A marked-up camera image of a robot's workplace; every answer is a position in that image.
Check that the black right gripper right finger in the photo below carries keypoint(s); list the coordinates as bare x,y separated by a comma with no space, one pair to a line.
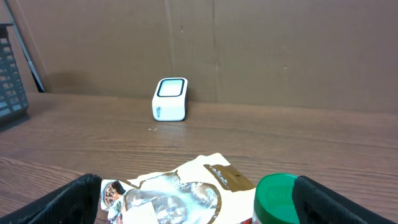
317,204

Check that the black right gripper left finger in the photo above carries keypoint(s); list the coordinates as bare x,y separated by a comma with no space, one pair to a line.
76,202

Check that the green lid jar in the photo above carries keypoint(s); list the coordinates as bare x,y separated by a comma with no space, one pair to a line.
273,203

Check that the beige brown snack bag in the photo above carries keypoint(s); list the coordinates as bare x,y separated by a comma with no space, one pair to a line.
205,190

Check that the red snack stick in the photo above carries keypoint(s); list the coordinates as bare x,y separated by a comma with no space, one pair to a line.
248,221

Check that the white barcode scanner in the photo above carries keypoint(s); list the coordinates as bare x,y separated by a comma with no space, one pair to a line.
170,100

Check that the grey plastic basket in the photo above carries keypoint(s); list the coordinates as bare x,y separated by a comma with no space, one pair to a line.
14,103

